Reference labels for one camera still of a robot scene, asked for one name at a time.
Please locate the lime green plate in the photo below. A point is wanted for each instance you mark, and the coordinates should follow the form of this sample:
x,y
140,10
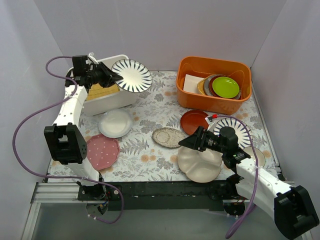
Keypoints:
x,y
225,87

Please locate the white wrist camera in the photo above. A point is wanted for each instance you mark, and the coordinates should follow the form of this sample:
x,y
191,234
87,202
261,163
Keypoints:
x,y
210,120
92,58

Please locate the red lacquer round plate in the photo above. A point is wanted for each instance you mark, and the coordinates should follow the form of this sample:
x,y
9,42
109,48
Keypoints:
x,y
193,119

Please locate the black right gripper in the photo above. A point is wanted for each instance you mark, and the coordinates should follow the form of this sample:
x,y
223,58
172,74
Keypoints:
x,y
199,140

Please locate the white plastic bin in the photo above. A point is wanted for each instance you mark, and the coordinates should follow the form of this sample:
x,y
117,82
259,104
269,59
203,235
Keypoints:
x,y
112,100

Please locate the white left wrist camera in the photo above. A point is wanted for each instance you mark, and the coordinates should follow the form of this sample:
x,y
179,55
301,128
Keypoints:
x,y
92,58

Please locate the blue striped white plate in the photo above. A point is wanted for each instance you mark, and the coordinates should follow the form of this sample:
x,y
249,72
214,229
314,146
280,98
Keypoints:
x,y
136,78

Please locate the small beige saucer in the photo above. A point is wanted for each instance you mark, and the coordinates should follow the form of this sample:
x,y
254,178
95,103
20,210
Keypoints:
x,y
260,156

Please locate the orange plastic bin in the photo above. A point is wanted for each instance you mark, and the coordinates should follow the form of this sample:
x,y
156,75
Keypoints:
x,y
203,67

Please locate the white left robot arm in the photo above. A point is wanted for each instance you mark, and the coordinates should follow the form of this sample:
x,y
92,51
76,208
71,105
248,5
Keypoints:
x,y
65,142

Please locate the pink polka dot plate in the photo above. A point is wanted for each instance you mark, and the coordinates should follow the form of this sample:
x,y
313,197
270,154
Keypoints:
x,y
102,151

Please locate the floral patterned table mat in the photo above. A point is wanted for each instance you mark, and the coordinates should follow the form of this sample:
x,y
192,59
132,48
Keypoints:
x,y
140,158

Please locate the speckled oval ceramic plate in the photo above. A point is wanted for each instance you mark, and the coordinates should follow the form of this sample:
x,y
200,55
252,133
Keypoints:
x,y
168,137

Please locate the yellow woven bamboo mat plate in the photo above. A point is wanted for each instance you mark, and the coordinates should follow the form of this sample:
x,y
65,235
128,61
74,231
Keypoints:
x,y
96,91

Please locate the white deep bowl plate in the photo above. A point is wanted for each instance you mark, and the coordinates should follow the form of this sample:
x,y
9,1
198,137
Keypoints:
x,y
115,123

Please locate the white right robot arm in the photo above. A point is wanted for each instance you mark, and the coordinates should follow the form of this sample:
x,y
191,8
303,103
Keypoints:
x,y
290,207

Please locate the aluminium frame rail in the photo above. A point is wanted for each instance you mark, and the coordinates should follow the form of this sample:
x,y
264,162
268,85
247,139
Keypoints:
x,y
73,193

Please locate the white square plate in bin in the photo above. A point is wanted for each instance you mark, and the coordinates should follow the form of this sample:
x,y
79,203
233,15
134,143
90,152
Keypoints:
x,y
191,83

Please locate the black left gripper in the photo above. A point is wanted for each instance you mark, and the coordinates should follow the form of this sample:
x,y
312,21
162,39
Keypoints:
x,y
105,75

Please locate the beige divided plate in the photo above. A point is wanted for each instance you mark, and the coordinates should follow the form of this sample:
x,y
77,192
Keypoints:
x,y
199,167

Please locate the dark red plate in bin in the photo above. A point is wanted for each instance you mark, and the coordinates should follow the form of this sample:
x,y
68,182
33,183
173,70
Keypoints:
x,y
210,85

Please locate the yellow basket plate in bin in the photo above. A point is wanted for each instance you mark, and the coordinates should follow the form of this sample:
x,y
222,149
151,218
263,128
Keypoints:
x,y
200,87

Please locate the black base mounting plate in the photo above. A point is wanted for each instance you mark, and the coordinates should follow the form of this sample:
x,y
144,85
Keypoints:
x,y
173,195

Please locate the grey plate in bin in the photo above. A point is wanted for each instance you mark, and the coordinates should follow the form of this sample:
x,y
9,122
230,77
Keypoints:
x,y
206,86

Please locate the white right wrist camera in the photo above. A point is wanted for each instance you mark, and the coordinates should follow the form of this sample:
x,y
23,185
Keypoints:
x,y
210,120

